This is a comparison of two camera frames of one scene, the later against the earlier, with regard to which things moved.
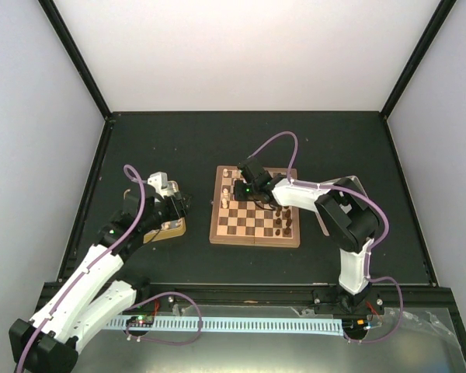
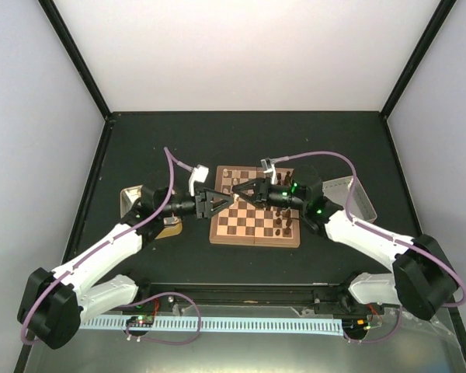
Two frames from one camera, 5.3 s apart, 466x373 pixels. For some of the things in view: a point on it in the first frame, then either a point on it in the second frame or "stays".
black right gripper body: [247, 195] stays
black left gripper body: [176, 211] to [201, 210]
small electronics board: [140, 320] stays
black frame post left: [53, 14] stays
